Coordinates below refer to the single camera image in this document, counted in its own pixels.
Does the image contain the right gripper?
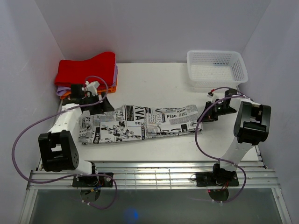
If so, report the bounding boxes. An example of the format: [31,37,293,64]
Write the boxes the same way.
[197,101,236,123]

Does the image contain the white perforated plastic basket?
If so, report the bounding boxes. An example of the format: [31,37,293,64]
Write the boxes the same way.
[186,50,248,88]

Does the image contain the red folded trousers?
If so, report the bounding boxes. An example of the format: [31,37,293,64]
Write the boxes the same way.
[54,52,116,87]

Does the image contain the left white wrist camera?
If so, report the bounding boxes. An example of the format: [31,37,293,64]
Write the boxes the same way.
[85,81,100,96]

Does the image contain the orange folded trousers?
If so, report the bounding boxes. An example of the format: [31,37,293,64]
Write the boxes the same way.
[56,86,116,99]

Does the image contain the aluminium frame rails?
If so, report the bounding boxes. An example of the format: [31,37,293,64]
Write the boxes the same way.
[27,137,281,191]

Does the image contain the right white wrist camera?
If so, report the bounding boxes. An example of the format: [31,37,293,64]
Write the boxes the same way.
[207,90,219,103]

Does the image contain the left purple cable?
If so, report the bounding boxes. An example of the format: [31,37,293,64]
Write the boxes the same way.
[11,76,117,210]

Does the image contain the newspaper print trousers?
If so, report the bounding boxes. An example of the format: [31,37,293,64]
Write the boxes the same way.
[78,105,202,144]

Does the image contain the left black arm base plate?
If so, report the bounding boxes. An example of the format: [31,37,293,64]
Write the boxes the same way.
[72,173,114,188]

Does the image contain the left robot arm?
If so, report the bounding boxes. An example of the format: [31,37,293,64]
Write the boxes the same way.
[38,81,114,187]

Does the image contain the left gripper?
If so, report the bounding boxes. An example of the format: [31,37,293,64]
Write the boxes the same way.
[85,92,115,116]

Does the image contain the lilac folded trousers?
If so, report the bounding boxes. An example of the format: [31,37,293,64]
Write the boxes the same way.
[56,65,118,98]

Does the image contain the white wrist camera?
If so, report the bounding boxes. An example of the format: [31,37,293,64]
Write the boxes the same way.
[207,90,219,103]
[85,81,100,96]

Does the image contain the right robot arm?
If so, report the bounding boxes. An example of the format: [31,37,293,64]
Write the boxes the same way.
[195,87,271,187]

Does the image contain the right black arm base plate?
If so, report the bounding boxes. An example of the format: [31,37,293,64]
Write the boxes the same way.
[195,171,239,187]

